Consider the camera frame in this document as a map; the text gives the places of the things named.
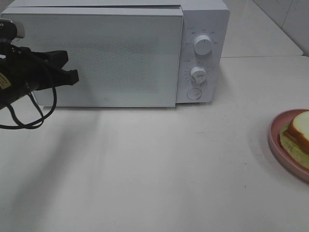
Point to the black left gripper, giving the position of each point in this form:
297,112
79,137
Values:
22,70

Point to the white microwave door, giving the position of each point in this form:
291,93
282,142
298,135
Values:
125,56

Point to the pink round plate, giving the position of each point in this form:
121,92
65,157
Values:
282,156

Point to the white bread sandwich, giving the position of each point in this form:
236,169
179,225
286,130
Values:
294,138

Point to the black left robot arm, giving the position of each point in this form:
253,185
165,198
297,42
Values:
23,71

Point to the white microwave oven body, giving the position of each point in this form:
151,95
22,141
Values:
199,17

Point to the lower white timer knob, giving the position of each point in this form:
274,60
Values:
198,75

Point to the upper white power knob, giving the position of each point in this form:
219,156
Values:
202,44

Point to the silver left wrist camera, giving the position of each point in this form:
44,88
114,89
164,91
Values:
10,29

